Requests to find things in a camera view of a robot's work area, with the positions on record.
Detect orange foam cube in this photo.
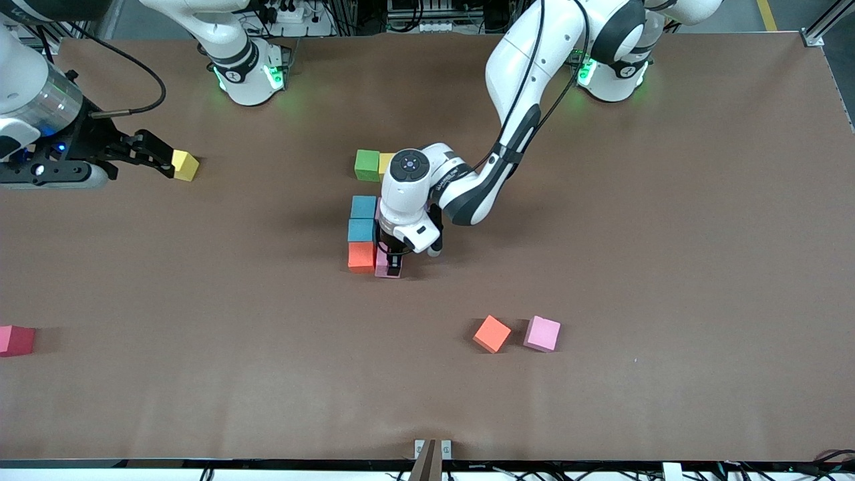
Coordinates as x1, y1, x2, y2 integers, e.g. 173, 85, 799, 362
347, 241, 377, 273
473, 314, 512, 354

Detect green foam cube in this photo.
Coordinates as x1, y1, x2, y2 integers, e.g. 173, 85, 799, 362
355, 148, 381, 182

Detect white power strip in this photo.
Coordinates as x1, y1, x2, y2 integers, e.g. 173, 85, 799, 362
264, 0, 335, 37

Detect tan vertical strut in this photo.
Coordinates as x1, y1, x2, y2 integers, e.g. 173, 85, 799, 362
409, 439, 438, 481

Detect red foam cube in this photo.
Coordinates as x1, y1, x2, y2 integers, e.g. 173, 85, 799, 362
0, 325, 37, 358

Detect aluminium frame rail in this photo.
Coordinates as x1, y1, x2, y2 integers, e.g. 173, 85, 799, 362
40, 0, 124, 54
802, 0, 855, 47

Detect small metal table bracket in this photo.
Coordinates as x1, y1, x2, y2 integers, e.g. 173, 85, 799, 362
414, 439, 453, 462

